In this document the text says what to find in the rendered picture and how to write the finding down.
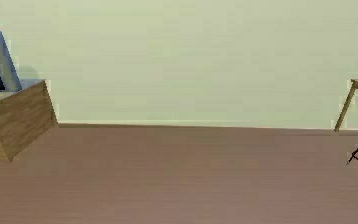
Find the wooden television stand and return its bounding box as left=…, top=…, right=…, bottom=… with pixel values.
left=0, top=79, right=59, bottom=164

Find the light wooden table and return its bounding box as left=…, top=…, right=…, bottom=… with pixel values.
left=333, top=78, right=358, bottom=133

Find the grey television set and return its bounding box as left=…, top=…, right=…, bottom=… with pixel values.
left=0, top=28, right=23, bottom=93

